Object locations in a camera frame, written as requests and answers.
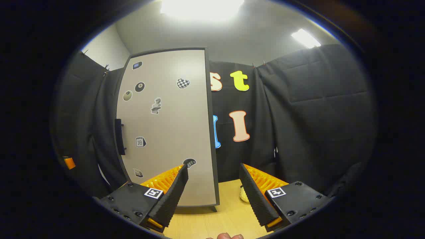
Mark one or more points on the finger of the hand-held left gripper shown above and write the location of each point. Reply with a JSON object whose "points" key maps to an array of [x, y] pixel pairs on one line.
{"points": [[69, 163]]}

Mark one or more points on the black backdrop cloth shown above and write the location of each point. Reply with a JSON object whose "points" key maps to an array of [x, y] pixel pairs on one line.
{"points": [[315, 116]]}

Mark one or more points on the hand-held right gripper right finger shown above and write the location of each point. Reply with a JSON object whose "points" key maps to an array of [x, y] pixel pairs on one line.
{"points": [[254, 196]]}

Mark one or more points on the small ceiling light panel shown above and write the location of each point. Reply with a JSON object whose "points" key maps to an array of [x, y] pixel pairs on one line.
{"points": [[305, 38]]}

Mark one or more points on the yellow rounded object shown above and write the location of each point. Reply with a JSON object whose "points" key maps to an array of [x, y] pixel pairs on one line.
{"points": [[244, 196]]}

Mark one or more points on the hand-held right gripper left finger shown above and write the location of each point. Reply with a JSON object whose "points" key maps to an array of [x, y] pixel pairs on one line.
{"points": [[172, 196]]}

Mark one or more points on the grey cabinet door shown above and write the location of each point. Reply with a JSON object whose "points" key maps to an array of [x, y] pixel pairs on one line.
{"points": [[172, 132]]}

